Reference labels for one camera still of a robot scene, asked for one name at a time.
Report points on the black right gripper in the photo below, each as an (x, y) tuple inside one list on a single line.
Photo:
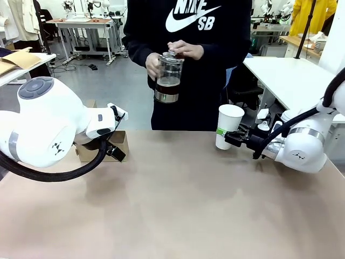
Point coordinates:
[(255, 145)]

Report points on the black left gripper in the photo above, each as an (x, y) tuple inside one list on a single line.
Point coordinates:
[(90, 145)]

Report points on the white paper cup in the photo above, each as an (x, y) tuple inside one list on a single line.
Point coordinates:
[(228, 118)]

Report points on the small cardboard box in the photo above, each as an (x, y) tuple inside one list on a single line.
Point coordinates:
[(91, 103), (120, 143)]

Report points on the glass french press with drink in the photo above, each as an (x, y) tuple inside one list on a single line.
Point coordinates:
[(167, 81)]

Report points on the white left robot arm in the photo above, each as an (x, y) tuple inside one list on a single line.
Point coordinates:
[(40, 126)]

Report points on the person's left forearm black sleeve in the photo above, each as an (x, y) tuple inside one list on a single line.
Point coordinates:
[(226, 52)]

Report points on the person's right forearm black sleeve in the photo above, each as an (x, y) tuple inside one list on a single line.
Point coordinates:
[(136, 51)]

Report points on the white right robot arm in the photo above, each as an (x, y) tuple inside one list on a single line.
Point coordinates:
[(304, 145)]

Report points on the white cup stack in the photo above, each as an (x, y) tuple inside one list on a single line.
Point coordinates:
[(286, 116)]

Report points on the person's left hand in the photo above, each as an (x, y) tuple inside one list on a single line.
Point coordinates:
[(188, 49)]

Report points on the person's right hand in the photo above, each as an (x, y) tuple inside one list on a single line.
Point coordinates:
[(152, 66)]

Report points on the small white plastic object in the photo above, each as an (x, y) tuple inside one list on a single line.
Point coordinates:
[(263, 126)]

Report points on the black office chair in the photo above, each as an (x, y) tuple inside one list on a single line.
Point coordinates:
[(244, 86)]

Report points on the person in black Nike hoodie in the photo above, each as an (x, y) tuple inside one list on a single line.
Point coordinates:
[(199, 75)]

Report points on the large white side table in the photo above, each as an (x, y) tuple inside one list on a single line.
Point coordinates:
[(291, 78)]

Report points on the white table with cardboard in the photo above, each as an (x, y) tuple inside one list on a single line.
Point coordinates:
[(16, 73)]

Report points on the light wooden table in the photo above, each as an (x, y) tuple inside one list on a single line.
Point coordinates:
[(296, 44)]

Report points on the cardboard box on table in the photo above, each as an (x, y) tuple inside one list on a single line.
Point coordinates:
[(19, 59)]

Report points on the white workbench with metal legs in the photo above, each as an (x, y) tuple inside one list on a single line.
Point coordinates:
[(81, 29)]

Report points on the black stand pole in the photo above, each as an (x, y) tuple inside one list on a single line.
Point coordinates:
[(306, 29)]

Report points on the person in yellow coat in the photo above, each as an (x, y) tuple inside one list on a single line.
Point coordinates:
[(310, 16)]

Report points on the person in cream jacket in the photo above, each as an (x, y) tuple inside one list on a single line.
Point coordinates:
[(31, 19)]

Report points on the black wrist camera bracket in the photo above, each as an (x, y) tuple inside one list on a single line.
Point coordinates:
[(117, 153)]

